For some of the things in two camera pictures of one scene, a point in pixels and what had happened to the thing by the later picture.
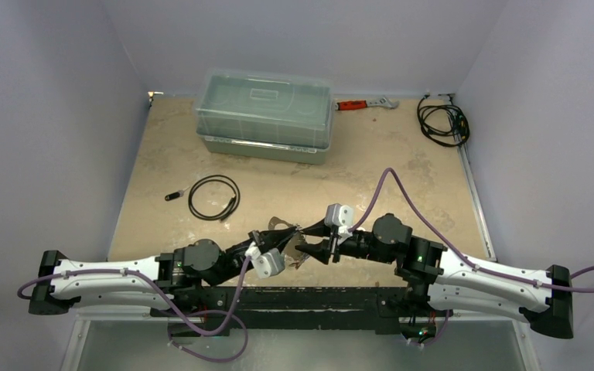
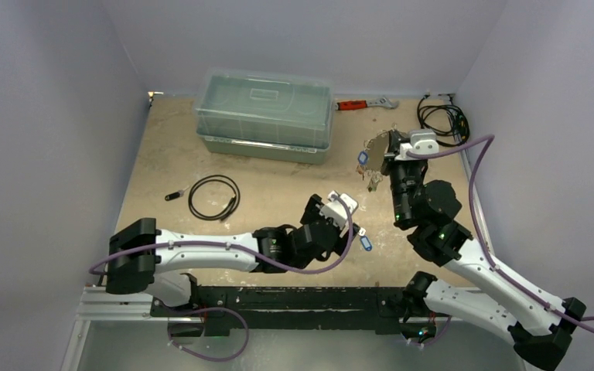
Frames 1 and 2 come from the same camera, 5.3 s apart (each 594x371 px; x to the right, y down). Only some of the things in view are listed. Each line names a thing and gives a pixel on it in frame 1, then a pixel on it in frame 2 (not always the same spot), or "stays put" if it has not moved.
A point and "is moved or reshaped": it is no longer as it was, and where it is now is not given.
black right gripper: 333,244 -> 394,158
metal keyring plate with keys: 294,255 is moved or reshaped
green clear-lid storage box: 264,117 stays put
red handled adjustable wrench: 350,104 stays put
